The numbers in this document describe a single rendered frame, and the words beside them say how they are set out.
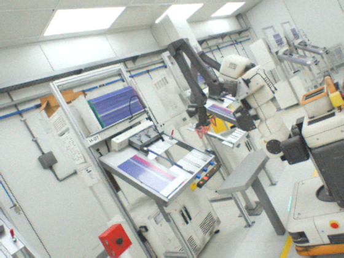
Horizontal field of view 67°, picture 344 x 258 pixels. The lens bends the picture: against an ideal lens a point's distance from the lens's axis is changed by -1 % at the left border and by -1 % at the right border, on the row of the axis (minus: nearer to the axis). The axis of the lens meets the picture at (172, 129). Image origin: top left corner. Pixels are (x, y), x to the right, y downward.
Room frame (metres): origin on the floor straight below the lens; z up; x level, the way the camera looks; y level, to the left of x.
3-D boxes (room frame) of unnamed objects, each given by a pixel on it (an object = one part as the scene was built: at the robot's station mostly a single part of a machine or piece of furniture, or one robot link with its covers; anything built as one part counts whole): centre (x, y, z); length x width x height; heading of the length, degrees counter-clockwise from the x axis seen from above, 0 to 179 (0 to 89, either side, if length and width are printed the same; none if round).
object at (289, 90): (6.06, -2.95, 0.95); 1.36 x 0.82 x 1.90; 46
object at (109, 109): (2.39, 0.36, 1.52); 0.51 x 0.13 x 0.27; 136
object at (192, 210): (2.43, 0.49, 0.31); 0.70 x 0.65 x 0.62; 136
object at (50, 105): (2.52, 0.65, 1.82); 0.68 x 0.30 x 0.20; 136
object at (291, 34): (7.09, -3.97, 0.95); 1.36 x 0.82 x 1.90; 46
